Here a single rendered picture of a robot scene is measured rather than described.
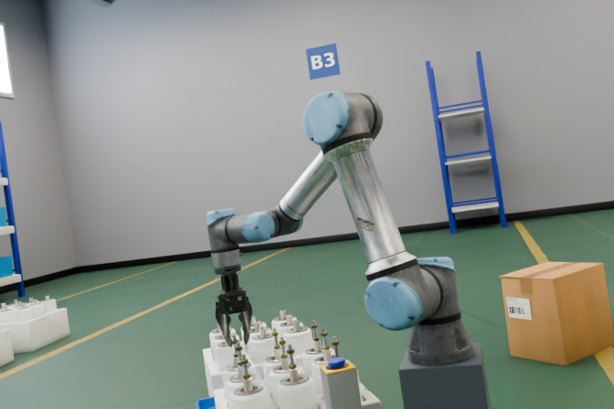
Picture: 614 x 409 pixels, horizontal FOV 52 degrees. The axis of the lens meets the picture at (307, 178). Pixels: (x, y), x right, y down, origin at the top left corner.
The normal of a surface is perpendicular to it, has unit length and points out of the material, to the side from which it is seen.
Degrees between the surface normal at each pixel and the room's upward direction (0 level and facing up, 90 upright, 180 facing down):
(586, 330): 90
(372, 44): 90
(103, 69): 90
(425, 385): 90
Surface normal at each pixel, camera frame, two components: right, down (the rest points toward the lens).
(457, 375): -0.26, 0.02
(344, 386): 0.22, -0.04
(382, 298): -0.56, 0.20
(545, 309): -0.84, 0.11
